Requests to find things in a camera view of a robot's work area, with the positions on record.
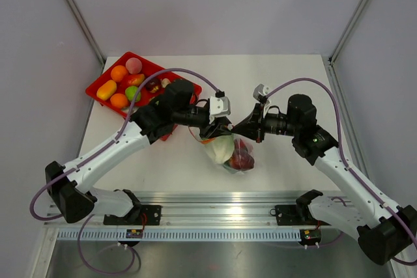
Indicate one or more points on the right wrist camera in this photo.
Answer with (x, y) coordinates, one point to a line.
(260, 93)

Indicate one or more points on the aluminium rail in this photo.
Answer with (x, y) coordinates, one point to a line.
(218, 210)

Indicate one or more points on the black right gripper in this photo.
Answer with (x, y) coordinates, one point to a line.
(254, 125)

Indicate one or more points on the aluminium frame post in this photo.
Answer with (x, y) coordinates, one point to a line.
(353, 21)
(85, 30)

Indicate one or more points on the green lettuce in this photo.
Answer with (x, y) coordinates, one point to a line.
(220, 149)

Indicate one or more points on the purple mangosteen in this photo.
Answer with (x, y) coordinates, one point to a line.
(154, 85)

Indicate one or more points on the left aluminium frame post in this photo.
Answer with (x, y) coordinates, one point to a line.
(85, 30)

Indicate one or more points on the red plastic tray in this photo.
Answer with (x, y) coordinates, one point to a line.
(118, 85)

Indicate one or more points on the garlic bulb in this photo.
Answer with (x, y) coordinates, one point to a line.
(165, 82)

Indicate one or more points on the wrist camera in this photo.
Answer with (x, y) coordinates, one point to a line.
(260, 93)
(219, 106)

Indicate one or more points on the small orange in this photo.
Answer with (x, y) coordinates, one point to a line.
(118, 73)

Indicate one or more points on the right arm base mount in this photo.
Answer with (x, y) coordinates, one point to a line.
(290, 215)

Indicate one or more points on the right aluminium frame post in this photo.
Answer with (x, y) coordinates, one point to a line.
(353, 21)

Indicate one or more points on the dark red apple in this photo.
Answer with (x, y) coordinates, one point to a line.
(241, 159)

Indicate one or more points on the large orange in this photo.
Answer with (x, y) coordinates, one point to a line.
(119, 101)

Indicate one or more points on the white cable duct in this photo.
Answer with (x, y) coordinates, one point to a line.
(182, 235)

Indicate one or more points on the pink peach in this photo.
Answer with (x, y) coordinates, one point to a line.
(134, 65)

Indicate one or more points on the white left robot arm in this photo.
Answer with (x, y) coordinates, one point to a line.
(71, 186)

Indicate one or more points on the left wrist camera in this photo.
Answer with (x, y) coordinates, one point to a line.
(219, 106)

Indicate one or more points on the red yellow mango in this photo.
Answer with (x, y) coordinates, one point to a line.
(133, 80)

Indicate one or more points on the clear zip bag orange zipper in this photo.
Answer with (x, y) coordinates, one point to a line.
(226, 164)

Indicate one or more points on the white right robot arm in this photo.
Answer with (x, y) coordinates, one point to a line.
(381, 226)

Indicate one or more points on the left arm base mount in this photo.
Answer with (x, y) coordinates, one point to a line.
(148, 215)

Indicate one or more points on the green apple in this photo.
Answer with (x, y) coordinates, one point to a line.
(133, 94)

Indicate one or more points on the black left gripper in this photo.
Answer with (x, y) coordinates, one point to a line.
(216, 129)

